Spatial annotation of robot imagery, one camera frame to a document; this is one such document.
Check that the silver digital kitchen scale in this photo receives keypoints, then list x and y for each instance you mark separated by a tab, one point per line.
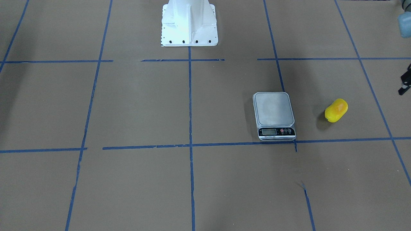
274	116

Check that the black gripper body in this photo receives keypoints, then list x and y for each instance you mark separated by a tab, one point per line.
406	81

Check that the white pedestal column base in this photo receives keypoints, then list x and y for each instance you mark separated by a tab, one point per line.
189	23

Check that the yellow mango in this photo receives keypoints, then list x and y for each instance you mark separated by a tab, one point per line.
336	110

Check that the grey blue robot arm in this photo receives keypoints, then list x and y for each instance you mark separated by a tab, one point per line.
404	21

